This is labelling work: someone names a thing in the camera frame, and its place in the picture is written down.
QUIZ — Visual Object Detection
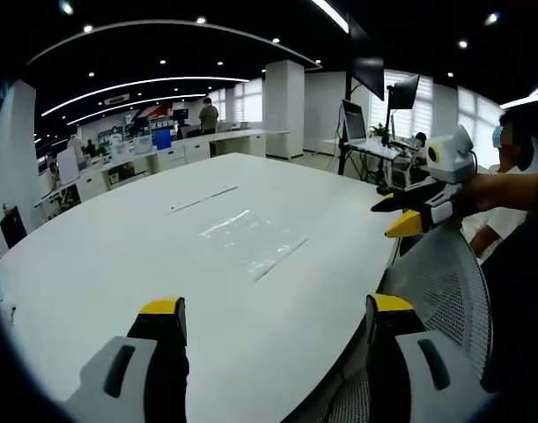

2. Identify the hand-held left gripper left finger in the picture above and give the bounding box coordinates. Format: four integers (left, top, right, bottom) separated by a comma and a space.
62, 296, 191, 423

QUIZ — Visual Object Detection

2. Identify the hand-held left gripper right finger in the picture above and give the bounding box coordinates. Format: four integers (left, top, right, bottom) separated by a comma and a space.
365, 293, 493, 423

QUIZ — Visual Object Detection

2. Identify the clear resealable plastic bag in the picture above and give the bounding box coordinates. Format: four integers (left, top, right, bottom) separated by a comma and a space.
199, 209, 309, 282

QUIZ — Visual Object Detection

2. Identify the white side desk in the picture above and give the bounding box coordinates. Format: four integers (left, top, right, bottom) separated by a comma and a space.
321, 136, 424, 186

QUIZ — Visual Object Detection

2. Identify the grey mesh office chair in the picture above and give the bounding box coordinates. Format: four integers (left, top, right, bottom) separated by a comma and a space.
325, 222, 494, 423

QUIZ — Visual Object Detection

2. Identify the black tripod stand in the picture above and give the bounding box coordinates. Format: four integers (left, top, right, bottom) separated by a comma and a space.
336, 70, 354, 176

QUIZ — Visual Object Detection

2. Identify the silver computer monitor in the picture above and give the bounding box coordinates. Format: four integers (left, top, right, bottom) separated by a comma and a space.
341, 99, 367, 143

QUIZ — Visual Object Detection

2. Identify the white square pillar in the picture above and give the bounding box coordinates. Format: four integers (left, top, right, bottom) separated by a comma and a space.
262, 59, 306, 160

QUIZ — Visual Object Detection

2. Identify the black chair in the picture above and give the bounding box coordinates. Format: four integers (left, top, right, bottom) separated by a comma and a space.
0, 205, 29, 250

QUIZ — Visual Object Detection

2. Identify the white office counter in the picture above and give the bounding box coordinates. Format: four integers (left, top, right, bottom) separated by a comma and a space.
33, 128, 291, 212

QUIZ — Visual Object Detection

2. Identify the blue box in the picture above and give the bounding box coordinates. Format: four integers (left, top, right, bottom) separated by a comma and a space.
152, 129, 172, 152

